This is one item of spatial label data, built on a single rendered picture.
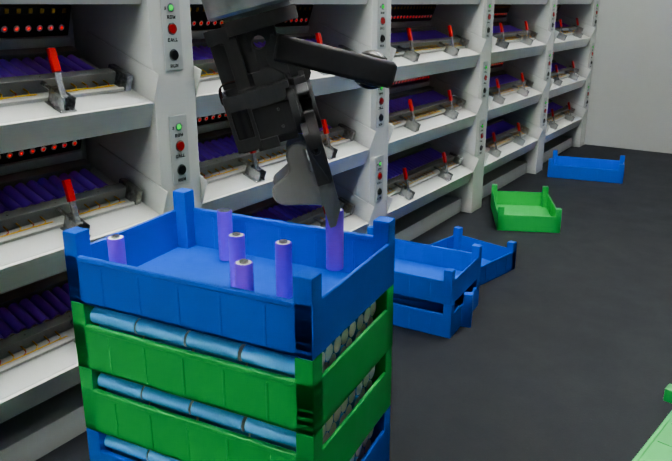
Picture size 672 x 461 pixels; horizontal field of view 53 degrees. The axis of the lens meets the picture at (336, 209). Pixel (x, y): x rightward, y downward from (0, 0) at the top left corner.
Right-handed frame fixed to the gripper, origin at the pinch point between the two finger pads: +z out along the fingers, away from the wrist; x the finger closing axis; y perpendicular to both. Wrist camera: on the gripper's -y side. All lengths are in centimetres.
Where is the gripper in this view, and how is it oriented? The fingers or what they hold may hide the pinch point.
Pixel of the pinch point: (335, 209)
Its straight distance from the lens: 68.0
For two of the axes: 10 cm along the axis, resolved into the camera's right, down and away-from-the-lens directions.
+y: -9.6, 2.7, 0.1
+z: 2.6, 9.2, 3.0
